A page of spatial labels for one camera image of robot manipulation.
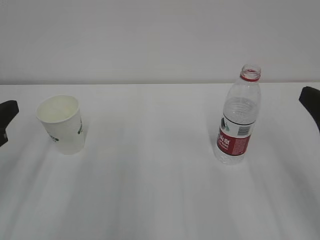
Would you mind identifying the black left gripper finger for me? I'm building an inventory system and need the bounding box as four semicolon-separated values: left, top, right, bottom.
0;100;20;129

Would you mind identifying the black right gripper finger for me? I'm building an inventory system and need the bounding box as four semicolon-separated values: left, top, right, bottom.
299;86;320;130

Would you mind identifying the clear water bottle red label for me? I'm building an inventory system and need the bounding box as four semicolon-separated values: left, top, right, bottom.
214;64;261;165

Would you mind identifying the white paper cup green logo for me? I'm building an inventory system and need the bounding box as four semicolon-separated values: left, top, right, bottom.
36;95;85;155

